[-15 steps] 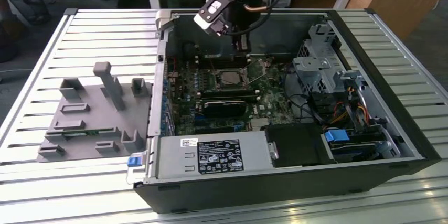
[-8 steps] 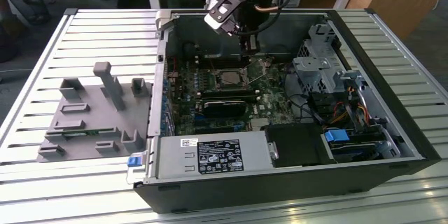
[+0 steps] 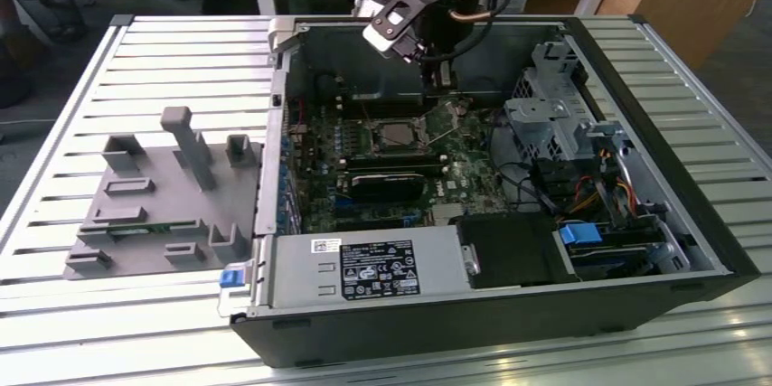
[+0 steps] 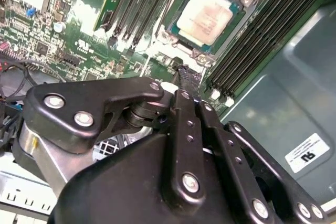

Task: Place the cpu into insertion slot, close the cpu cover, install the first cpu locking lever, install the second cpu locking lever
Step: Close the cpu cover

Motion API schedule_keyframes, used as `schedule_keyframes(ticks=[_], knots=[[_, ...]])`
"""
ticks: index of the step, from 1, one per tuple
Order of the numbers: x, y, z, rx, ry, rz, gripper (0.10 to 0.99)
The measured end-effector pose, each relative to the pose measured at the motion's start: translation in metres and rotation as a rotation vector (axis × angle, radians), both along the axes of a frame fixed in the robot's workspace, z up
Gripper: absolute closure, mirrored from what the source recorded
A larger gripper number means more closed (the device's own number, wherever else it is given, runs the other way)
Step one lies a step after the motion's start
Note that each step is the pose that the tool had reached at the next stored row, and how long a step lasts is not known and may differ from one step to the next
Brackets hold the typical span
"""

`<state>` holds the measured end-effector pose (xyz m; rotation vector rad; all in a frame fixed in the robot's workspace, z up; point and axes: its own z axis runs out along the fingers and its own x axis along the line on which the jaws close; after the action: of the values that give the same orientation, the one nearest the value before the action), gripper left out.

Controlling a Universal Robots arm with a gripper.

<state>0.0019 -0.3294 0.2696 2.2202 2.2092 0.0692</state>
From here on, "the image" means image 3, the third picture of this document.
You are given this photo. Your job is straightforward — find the metal socket cover frame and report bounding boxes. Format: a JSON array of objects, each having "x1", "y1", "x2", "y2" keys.
[{"x1": 420, "y1": 100, "x2": 472, "y2": 150}]

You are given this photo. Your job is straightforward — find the black open PC case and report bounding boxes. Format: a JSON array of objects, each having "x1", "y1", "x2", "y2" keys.
[{"x1": 228, "y1": 14, "x2": 762, "y2": 369}]

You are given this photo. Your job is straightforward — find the CPU socket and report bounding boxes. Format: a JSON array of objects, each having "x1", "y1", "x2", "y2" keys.
[{"x1": 364, "y1": 115, "x2": 434, "y2": 157}]

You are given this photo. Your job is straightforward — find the green RAM stick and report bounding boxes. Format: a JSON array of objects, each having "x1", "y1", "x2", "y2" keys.
[{"x1": 108, "y1": 221, "x2": 200, "y2": 238}]

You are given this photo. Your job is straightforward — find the blue disk carrier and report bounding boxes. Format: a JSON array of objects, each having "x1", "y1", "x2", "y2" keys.
[{"x1": 559, "y1": 221, "x2": 604, "y2": 249}]

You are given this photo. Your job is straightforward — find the black cable bundle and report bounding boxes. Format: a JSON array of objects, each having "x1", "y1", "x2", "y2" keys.
[{"x1": 488, "y1": 108, "x2": 580, "y2": 218}]

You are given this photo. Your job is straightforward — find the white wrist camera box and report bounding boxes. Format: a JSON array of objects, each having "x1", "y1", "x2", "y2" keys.
[{"x1": 362, "y1": 0, "x2": 424, "y2": 61}]

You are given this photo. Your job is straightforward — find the silver metal drive cage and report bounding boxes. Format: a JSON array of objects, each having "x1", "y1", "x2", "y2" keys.
[{"x1": 503, "y1": 41, "x2": 612, "y2": 165}]

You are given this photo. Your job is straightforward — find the silver CPU with green edge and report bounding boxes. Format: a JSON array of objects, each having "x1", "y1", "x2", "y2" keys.
[{"x1": 378, "y1": 122, "x2": 418, "y2": 146}]

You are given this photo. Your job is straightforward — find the grey parts rack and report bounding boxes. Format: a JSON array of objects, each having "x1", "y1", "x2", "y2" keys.
[{"x1": 62, "y1": 105, "x2": 267, "y2": 282}]

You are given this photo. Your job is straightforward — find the green motherboard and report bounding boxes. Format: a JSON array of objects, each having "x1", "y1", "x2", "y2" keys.
[{"x1": 287, "y1": 96, "x2": 514, "y2": 233}]

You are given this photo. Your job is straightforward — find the black RAM slot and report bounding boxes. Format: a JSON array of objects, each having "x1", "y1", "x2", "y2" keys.
[
  {"x1": 350, "y1": 104, "x2": 426, "y2": 112},
  {"x1": 346, "y1": 162, "x2": 444, "y2": 173},
  {"x1": 344, "y1": 165, "x2": 446, "y2": 176},
  {"x1": 350, "y1": 100, "x2": 424, "y2": 108},
  {"x1": 350, "y1": 111, "x2": 427, "y2": 119},
  {"x1": 350, "y1": 108, "x2": 426, "y2": 116},
  {"x1": 346, "y1": 158, "x2": 444, "y2": 168},
  {"x1": 346, "y1": 155, "x2": 443, "y2": 165}
]

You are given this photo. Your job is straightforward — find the black graphics card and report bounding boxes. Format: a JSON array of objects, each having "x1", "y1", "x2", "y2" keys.
[{"x1": 348, "y1": 172, "x2": 427, "y2": 204}]

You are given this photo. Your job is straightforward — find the black disk bay cover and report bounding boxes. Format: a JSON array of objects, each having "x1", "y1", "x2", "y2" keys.
[{"x1": 455, "y1": 212, "x2": 582, "y2": 290}]

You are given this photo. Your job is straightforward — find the silver power supply with label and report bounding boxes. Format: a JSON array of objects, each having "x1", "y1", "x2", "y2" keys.
[{"x1": 264, "y1": 225, "x2": 478, "y2": 310}]

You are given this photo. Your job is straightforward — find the silver chipset heatsink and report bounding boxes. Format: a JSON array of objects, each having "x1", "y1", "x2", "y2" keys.
[{"x1": 430, "y1": 202, "x2": 470, "y2": 225}]

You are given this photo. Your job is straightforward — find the orange and yellow wire bundle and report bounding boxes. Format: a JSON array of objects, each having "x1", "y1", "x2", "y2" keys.
[{"x1": 566, "y1": 176, "x2": 642, "y2": 216}]

